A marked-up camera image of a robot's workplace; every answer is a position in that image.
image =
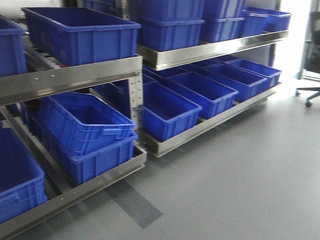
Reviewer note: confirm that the right steel rack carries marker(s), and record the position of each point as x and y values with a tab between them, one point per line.
162	60

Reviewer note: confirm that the black office chair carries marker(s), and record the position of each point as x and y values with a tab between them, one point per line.
312	62

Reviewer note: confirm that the blue crate bottom left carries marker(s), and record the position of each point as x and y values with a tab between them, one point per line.
21	177

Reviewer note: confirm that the blue crate upper right rack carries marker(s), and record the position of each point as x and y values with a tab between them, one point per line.
164	36

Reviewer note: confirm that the tilted blue crate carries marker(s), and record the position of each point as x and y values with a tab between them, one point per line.
83	123

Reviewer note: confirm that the large blue crate top left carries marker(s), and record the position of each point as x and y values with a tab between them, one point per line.
78	36

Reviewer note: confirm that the blue bin rack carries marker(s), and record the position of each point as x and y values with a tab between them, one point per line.
212	96
271	74
246	83
167	113

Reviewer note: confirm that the blue crate under tilted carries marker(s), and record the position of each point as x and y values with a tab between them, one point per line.
84	168

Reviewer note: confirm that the blue crate top far left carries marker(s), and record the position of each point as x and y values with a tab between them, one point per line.
12	56

